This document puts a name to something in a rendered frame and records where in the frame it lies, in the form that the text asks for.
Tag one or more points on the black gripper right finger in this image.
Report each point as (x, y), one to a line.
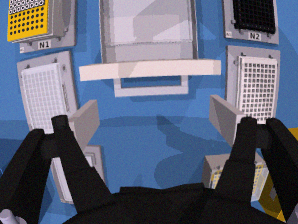
(230, 202)

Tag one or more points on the blue bench mat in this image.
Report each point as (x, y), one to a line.
(155, 141)

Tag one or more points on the yellow open-top bin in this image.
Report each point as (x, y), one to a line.
(268, 199)

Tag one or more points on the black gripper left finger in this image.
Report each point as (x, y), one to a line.
(23, 182)

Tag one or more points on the blue box with label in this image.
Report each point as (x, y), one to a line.
(8, 148)

